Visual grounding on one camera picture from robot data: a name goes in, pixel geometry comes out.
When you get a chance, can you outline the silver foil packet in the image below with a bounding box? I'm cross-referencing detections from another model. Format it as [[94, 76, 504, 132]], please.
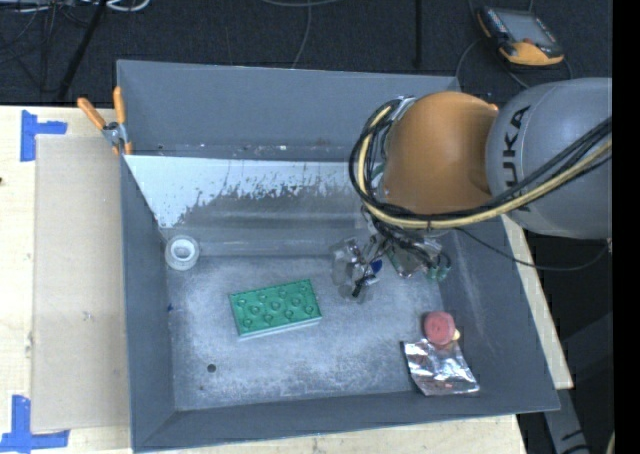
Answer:
[[400, 338, 481, 398]]

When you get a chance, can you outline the grey metal bin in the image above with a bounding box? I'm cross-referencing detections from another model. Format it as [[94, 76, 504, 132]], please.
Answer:
[[115, 59, 562, 454]]

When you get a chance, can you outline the red toy fruit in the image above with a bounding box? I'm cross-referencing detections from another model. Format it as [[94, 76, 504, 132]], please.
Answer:
[[422, 310, 462, 348]]

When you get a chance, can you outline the pale cardboard board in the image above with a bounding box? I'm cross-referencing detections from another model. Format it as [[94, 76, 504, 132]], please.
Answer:
[[29, 134, 133, 435]]

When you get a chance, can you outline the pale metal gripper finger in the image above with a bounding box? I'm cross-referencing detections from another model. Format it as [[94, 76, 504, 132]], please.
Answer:
[[338, 275, 380, 305], [329, 237, 364, 286]]

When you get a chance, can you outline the dark green flat block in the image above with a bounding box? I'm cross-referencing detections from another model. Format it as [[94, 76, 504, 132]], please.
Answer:
[[228, 278, 323, 341]]

